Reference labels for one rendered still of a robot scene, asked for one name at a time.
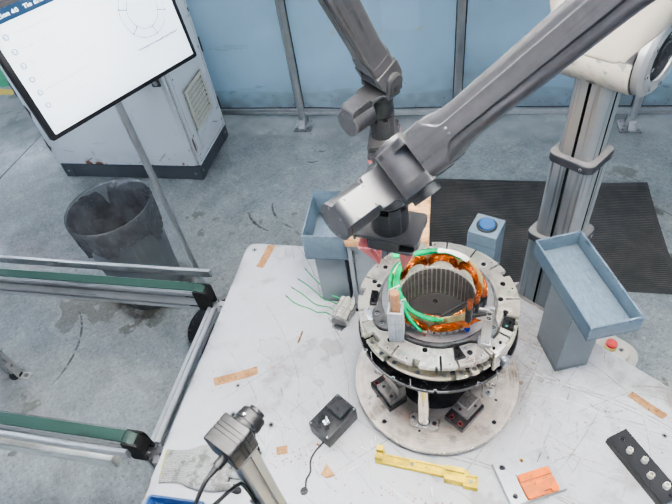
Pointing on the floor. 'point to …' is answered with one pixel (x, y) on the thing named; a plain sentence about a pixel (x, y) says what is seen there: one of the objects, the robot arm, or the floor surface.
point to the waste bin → (141, 254)
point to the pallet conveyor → (190, 297)
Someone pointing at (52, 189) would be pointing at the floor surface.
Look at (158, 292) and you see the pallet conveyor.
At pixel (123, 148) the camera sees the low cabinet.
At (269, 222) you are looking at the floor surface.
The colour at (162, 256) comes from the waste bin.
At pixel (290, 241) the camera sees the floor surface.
